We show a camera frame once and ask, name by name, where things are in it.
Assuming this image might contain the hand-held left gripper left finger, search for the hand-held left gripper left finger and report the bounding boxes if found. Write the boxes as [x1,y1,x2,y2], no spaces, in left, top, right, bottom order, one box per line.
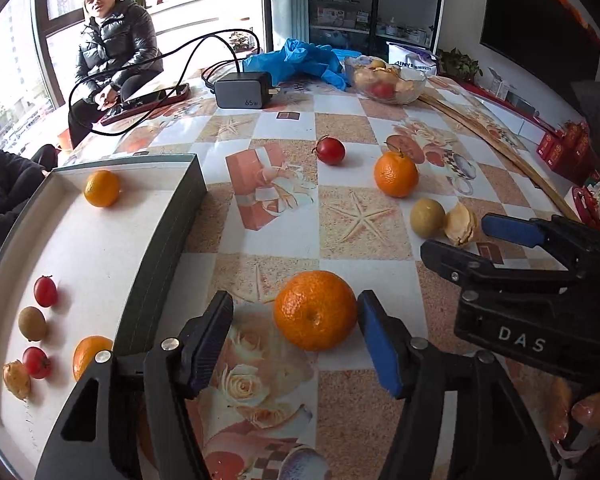
[34,290,236,480]

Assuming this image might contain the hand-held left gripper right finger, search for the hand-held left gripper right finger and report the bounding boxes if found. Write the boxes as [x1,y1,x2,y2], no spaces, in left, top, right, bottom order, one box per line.
[356,289,556,480]

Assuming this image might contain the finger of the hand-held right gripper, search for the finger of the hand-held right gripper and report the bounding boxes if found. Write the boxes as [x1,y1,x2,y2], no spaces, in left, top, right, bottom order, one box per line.
[481,212,600,272]
[420,239,582,294]

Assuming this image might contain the dry tan fruit husk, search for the dry tan fruit husk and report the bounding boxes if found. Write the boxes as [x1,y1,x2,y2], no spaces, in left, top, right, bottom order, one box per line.
[444,202,480,248]
[2,360,32,401]

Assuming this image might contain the small olive round fruit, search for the small olive round fruit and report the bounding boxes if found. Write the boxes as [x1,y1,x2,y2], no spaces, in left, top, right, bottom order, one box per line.
[410,198,447,239]
[18,306,48,342]

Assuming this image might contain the bumpy mandarin orange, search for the bumpy mandarin orange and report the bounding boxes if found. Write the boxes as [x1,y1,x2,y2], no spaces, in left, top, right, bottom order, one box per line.
[273,270,358,352]

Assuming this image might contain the large smooth orange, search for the large smooth orange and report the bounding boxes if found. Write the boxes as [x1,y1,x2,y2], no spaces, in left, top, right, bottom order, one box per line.
[72,335,115,382]

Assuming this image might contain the grey cardboard tray box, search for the grey cardboard tray box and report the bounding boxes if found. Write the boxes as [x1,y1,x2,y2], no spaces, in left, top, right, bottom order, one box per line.
[0,152,208,466]

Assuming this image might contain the person's right hand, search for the person's right hand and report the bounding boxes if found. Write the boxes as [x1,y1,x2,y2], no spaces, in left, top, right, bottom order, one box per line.
[550,379,600,443]

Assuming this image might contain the long wooden strip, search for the long wooden strip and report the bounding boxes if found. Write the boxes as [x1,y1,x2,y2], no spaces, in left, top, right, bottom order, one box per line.
[417,92,581,221]

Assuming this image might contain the row of red boxes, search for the row of red boxes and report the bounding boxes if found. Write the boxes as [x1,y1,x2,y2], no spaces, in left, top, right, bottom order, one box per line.
[536,121,593,181]

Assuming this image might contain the small orange with stem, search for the small orange with stem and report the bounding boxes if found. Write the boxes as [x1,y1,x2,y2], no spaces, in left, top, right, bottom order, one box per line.
[373,144,420,199]

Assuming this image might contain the printed tablecloth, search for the printed tablecloth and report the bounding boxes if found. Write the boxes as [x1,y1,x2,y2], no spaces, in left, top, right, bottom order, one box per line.
[60,67,581,480]

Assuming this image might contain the glass fruit bowl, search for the glass fruit bowl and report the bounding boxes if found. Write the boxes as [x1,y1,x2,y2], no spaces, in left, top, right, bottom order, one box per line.
[344,55,427,106]

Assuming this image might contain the potted green plant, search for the potted green plant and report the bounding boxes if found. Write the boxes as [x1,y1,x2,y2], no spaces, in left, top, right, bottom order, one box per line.
[437,49,483,81]

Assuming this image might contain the white purple bag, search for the white purple bag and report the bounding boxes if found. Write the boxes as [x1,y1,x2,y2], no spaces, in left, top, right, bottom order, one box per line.
[386,41,438,73]

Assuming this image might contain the phone with red case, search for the phone with red case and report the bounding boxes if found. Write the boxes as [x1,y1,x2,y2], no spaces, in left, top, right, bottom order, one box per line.
[100,82,191,127]

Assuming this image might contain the grey power adapter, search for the grey power adapter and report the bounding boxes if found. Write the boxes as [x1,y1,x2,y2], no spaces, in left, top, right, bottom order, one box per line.
[214,71,281,110]

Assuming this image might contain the blue plastic bag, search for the blue plastic bag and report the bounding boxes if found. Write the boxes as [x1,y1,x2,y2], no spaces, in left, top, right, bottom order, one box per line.
[242,37,353,92]

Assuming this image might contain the glass door cabinet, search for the glass door cabinet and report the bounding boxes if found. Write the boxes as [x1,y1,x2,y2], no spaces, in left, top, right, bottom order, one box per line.
[305,0,446,53]

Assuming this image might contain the teal curtain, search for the teal curtain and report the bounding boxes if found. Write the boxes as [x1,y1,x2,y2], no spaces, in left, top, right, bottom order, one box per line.
[270,0,308,53]

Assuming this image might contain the window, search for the window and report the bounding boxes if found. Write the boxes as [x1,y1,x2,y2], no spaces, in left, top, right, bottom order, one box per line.
[0,0,273,151]

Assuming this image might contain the dark wall screen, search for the dark wall screen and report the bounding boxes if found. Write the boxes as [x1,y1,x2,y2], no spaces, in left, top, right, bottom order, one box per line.
[480,0,600,83]

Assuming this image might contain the black cable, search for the black cable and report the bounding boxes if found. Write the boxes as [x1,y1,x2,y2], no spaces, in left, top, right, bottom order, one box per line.
[69,30,261,137]

